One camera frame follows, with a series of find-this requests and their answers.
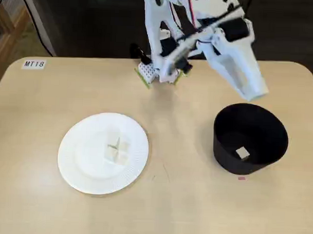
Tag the yellow-green base plate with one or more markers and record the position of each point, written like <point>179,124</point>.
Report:
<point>143,80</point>

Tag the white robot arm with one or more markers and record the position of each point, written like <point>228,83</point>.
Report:
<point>152,24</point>

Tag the white MT18 label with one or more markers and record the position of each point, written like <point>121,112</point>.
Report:
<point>33,64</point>

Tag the wooden shelf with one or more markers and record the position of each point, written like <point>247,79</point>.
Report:
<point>7,40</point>

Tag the black pot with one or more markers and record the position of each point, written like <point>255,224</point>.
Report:
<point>247,166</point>

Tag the white paper plate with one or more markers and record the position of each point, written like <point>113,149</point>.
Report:
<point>87,168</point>

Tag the black table clamp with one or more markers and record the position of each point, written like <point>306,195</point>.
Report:
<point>135,50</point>

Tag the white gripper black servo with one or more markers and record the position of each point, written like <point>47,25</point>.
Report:
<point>231,56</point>

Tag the small pink sticker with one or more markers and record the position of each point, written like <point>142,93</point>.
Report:
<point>241,178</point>

